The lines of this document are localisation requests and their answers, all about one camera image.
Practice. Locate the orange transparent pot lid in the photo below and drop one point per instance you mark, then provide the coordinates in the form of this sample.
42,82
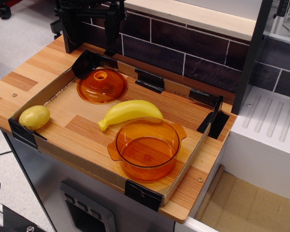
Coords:
102,86

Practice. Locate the light wooden shelf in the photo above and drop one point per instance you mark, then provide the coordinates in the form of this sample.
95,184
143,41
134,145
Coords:
218,22

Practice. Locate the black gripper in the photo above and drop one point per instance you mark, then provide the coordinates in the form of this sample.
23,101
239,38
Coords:
112,10

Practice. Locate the yellow plastic banana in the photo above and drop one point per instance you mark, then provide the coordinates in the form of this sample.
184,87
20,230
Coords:
129,110

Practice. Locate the grey oven control panel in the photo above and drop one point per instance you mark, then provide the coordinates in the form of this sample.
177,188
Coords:
87,214

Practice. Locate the cardboard fence with black tape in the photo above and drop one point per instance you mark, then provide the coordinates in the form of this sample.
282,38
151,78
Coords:
72,136

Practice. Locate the orange transparent pot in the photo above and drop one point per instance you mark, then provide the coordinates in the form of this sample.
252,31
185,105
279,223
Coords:
147,147

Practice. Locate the yellow plastic potato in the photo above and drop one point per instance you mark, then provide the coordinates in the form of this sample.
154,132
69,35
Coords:
34,117

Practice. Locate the black caster wheel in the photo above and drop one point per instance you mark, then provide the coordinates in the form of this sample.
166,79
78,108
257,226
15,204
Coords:
5,11

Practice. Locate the white toy sink drainboard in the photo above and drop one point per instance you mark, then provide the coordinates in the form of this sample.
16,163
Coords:
258,146

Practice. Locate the dark grey vertical post right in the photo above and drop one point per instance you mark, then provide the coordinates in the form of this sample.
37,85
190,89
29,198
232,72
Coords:
244,86

